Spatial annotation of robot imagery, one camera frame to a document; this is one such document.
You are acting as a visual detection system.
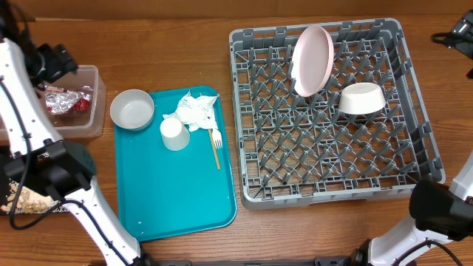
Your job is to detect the foil wrapper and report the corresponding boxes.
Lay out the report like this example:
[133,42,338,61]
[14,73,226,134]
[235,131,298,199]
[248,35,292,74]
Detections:
[44,86,93,115]

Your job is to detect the red sauce packet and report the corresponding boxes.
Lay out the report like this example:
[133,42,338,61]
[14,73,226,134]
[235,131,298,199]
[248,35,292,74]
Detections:
[73,98,89,112]

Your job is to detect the grey bowl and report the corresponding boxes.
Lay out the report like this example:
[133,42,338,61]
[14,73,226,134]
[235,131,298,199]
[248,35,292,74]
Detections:
[109,89,154,131]

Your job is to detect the white bowl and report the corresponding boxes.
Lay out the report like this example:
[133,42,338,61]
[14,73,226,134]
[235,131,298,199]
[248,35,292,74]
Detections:
[338,82,386,115]

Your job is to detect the rice and peanut scraps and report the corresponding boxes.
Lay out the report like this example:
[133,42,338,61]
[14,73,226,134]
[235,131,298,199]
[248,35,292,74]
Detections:
[1,181,55,214]

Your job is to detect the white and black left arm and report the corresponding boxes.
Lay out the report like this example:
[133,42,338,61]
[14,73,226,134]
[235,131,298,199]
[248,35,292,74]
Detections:
[1,1,152,265]

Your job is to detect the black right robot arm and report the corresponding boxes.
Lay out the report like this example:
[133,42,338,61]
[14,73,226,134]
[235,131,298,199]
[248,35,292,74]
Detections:
[347,157,472,265]

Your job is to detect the black waste tray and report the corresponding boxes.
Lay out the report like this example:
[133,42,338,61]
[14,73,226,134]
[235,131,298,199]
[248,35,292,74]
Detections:
[1,174,58,216]

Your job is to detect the grey plastic dishwasher rack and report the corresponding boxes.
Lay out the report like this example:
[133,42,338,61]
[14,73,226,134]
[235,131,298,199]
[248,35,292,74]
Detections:
[229,18,446,211]

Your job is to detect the clear plastic bin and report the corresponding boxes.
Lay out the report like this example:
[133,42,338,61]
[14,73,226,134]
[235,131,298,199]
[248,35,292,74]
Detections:
[0,64,108,140]

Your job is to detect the translucent plastic cup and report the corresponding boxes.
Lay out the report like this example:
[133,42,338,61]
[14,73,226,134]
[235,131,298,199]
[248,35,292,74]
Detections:
[160,117,190,151]

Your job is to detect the crumpled white napkin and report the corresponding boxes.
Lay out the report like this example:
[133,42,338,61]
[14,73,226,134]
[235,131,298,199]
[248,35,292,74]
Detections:
[163,91,219,132]

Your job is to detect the teal plastic tray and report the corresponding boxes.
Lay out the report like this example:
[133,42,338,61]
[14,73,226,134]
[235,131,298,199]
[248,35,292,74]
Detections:
[115,86,237,242]

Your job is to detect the wooden chopstick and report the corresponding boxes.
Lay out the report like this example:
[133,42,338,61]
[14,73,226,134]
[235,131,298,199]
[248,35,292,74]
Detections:
[208,129,221,170]

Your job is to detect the white plastic fork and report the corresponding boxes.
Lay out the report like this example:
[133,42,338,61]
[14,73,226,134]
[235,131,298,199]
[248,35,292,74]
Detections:
[211,128,222,149]

